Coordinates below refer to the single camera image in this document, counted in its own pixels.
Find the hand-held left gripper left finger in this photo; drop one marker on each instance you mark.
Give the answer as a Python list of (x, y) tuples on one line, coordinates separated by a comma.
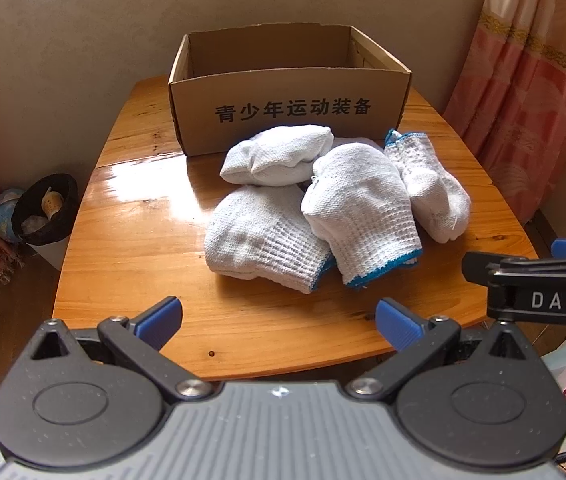
[(160, 320)]

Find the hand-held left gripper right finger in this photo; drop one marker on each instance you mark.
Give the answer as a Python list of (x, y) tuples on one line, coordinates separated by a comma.
[(398, 322)]

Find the white knit glove blue cuff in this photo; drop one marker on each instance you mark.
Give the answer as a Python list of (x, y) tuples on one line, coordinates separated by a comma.
[(258, 235), (278, 155), (433, 195), (358, 210)]

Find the brown cardboard box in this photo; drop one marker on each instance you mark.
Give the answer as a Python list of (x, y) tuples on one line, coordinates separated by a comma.
[(288, 90)]

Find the black lined trash bin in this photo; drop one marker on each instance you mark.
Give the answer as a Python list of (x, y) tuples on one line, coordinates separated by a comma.
[(63, 210)]

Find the pink patterned curtain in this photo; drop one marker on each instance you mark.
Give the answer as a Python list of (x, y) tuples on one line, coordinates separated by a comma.
[(528, 85)]

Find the blue globe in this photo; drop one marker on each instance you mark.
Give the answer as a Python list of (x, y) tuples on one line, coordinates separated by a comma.
[(5, 215)]

